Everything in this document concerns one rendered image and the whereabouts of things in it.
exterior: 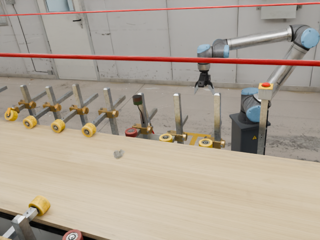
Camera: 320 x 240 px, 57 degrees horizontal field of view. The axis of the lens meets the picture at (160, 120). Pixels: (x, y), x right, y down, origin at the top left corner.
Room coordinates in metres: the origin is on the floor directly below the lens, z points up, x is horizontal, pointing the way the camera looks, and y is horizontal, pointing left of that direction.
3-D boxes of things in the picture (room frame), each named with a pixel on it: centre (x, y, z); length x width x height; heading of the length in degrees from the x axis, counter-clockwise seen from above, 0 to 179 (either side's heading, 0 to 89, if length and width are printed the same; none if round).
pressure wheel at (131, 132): (1.65, 0.20, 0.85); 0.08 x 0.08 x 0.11
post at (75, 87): (1.95, 0.56, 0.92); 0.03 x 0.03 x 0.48; 65
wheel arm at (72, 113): (1.99, 0.59, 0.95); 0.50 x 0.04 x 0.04; 155
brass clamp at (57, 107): (2.07, 0.81, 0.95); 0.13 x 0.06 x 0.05; 65
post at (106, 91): (1.85, 0.34, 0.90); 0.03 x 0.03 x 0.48; 65
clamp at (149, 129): (1.75, 0.13, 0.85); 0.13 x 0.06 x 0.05; 65
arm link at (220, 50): (2.00, -0.47, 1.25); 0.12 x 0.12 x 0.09; 84
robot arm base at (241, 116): (2.13, -0.75, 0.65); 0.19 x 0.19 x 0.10
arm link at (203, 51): (2.00, -0.36, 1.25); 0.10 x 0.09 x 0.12; 84
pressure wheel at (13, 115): (2.03, 1.12, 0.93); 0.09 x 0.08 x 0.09; 155
